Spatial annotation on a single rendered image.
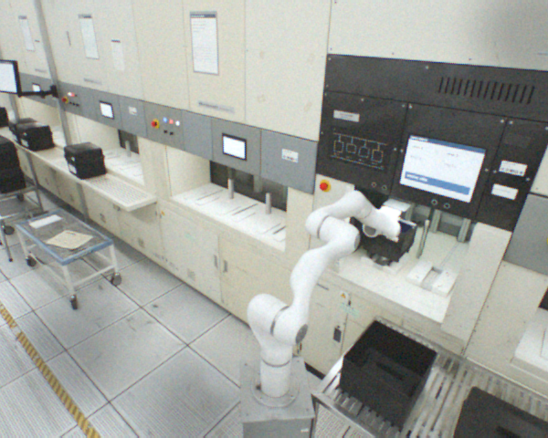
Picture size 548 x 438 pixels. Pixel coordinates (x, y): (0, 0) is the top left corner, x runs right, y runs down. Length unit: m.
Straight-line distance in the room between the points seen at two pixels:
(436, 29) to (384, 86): 0.26
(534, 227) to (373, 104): 0.76
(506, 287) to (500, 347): 0.29
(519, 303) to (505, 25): 1.01
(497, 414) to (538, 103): 1.07
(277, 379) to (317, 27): 1.45
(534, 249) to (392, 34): 0.96
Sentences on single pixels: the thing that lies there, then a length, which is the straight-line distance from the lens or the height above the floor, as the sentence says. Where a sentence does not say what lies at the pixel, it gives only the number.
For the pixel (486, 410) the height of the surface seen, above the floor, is 0.86.
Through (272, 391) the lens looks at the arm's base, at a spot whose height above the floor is 0.81.
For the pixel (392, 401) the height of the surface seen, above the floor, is 0.87.
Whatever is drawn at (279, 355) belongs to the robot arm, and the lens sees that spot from 1.35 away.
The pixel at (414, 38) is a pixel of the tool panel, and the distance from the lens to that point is 1.54.
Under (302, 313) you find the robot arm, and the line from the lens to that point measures 1.24.
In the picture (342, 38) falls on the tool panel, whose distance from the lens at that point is 1.67.
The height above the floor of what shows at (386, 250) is 1.01.
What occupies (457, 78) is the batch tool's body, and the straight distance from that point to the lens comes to 1.49.
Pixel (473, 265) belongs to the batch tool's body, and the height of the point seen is 1.24.
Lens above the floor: 2.02
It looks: 28 degrees down
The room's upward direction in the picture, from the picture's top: 2 degrees clockwise
